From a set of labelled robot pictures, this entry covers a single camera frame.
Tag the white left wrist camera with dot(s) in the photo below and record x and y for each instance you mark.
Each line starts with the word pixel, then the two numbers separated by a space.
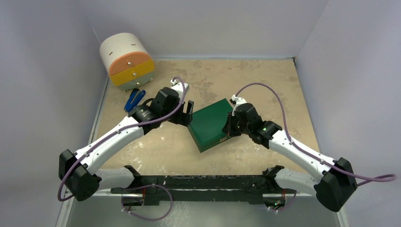
pixel 181 89

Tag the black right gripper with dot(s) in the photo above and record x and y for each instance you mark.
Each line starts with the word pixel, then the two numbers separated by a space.
pixel 232 126

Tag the blue hand tool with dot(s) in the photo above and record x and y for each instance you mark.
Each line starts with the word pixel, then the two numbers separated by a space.
pixel 134 99

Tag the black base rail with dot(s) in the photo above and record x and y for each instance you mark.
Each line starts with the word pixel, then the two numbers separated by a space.
pixel 253 189

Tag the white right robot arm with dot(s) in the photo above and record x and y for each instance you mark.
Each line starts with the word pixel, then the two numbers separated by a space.
pixel 327 179

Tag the green jewelry box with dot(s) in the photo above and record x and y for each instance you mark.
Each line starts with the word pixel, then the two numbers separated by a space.
pixel 207 125

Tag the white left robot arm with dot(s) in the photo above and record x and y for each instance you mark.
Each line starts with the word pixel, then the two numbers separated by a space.
pixel 80 171

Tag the white round drawer cabinet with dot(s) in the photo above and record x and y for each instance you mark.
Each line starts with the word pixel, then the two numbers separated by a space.
pixel 126 61

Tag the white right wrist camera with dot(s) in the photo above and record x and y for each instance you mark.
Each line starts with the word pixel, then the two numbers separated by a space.
pixel 237 101

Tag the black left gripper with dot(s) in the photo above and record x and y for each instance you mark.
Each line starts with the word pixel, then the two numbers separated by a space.
pixel 183 118

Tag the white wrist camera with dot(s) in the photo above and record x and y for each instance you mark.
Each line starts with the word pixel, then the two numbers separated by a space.
pixel 181 89
pixel 237 101

